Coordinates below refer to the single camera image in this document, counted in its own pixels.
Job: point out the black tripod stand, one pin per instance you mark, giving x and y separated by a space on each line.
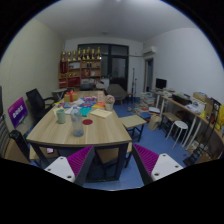
134 83

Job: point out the clear plastic water bottle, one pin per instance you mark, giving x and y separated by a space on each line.
77 124

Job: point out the light wooden stool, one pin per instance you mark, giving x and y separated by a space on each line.
132 120

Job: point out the black computer monitor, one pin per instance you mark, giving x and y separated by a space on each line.
161 83

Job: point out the black mesh-back chair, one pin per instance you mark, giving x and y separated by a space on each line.
18 140

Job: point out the orange standing card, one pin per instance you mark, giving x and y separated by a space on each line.
100 97

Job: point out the large beige book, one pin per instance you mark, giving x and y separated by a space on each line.
100 113

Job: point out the black office chair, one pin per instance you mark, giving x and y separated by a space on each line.
35 101

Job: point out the stack of books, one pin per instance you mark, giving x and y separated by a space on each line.
147 99

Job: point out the pale green cup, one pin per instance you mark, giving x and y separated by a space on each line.
61 116

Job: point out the purple sign board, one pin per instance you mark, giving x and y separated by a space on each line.
17 111

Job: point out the small round white table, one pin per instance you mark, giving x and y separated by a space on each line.
59 90

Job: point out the pink plastic package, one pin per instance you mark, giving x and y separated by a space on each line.
90 99

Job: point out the brown wooden stool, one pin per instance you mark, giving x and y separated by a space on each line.
170 117

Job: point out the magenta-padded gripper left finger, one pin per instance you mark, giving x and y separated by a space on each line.
71 165

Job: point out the blue printed brochure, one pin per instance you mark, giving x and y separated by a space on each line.
65 105

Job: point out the long wooden wall desk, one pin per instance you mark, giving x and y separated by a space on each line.
186 108

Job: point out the orange book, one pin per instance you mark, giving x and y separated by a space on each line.
98 105

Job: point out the flat round red coaster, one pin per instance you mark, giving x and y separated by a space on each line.
87 122

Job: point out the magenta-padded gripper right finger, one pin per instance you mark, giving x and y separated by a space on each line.
156 166

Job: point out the grey armchair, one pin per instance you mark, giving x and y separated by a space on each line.
116 91

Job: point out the pink flowers in white pot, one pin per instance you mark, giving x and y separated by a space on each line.
109 101

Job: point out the wooden shelf unit with trophies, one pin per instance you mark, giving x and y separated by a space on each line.
80 71

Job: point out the white wall air conditioner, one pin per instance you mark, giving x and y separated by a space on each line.
149 51

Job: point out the beige paper bag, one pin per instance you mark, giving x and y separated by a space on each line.
154 122

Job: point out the black framed glass door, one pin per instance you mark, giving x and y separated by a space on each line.
118 66

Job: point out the white round stool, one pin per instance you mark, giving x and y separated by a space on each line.
180 126

